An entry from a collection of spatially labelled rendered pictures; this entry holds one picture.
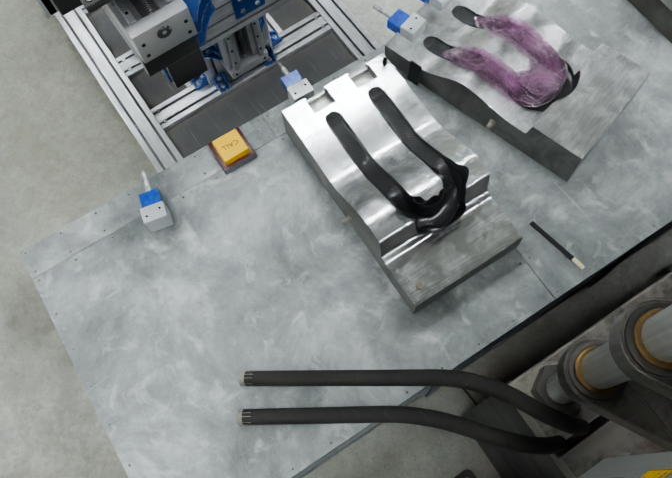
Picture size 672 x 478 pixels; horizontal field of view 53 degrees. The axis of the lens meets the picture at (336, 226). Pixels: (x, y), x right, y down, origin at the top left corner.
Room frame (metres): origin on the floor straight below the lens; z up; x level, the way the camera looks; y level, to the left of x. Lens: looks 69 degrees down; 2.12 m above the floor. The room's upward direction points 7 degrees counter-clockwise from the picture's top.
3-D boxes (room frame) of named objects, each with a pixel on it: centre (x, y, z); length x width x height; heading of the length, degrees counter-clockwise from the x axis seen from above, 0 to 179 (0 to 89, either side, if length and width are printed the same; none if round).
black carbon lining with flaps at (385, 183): (0.60, -0.14, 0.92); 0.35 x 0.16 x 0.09; 26
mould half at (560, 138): (0.82, -0.42, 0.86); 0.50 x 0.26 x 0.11; 43
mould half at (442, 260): (0.58, -0.14, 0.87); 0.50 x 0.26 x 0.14; 26
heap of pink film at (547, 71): (0.81, -0.42, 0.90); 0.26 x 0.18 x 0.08; 43
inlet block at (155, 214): (0.61, 0.39, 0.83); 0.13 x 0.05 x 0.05; 15
